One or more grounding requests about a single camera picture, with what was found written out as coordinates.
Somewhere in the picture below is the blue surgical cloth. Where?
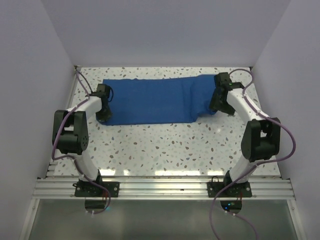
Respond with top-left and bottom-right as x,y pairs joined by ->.
103,74 -> 216,126

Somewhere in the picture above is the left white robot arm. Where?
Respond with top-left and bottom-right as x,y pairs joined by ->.
51,83 -> 114,197

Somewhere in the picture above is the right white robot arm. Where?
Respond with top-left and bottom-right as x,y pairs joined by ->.
209,72 -> 281,197

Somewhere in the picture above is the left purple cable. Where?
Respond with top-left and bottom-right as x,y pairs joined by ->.
51,71 -> 113,214

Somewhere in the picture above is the purple cable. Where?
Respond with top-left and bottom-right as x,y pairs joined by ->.
208,68 -> 298,240
51,71 -> 113,214

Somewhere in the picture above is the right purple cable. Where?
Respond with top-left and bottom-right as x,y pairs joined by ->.
208,68 -> 298,240

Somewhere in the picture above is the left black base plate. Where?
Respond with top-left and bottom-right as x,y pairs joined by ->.
72,181 -> 120,198

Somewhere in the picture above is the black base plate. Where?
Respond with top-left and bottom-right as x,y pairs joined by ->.
206,176 -> 253,198
72,181 -> 120,198

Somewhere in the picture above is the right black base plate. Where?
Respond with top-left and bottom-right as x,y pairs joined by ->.
206,176 -> 253,198

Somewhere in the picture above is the aluminium mounting rail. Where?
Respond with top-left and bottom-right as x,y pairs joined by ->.
32,176 -> 295,200

